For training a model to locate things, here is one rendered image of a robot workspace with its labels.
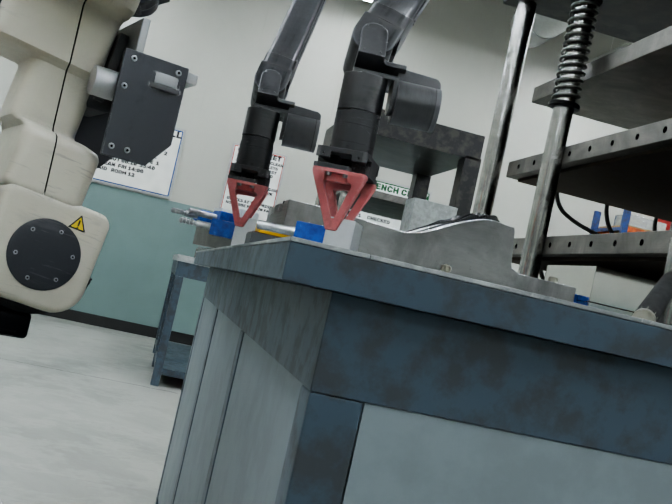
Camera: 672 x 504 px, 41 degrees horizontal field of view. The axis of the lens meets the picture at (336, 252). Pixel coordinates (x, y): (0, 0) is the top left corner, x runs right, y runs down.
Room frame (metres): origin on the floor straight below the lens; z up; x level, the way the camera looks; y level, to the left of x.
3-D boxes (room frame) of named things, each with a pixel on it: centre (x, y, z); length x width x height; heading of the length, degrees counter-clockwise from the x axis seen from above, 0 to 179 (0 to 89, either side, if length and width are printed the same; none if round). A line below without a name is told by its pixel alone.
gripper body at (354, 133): (1.14, 0.01, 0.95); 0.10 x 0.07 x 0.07; 168
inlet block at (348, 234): (1.14, 0.04, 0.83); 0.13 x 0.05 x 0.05; 78
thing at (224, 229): (1.51, 0.20, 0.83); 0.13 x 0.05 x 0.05; 93
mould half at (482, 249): (1.56, -0.13, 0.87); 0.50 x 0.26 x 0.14; 101
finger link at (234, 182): (1.50, 0.17, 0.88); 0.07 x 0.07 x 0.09; 3
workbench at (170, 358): (6.38, 0.76, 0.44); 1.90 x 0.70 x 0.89; 11
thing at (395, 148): (6.55, -0.28, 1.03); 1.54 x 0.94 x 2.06; 11
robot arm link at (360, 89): (1.14, 0.01, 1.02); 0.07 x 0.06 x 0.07; 95
